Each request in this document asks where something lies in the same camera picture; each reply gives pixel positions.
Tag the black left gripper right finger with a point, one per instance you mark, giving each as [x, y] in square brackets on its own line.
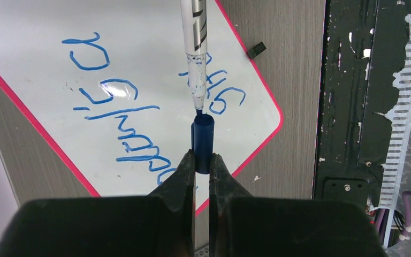
[245, 225]

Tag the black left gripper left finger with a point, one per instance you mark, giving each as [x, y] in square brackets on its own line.
[158, 224]

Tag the blue marker cap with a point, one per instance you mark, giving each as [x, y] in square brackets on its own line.
[202, 138]

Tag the pink framed whiteboard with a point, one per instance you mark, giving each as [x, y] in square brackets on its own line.
[105, 84]

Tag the white marker pen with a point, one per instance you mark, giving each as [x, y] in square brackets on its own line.
[194, 24]

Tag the black whiteboard stand clip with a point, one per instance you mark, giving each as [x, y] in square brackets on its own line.
[256, 50]

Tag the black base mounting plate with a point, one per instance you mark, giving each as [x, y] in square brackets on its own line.
[363, 47]

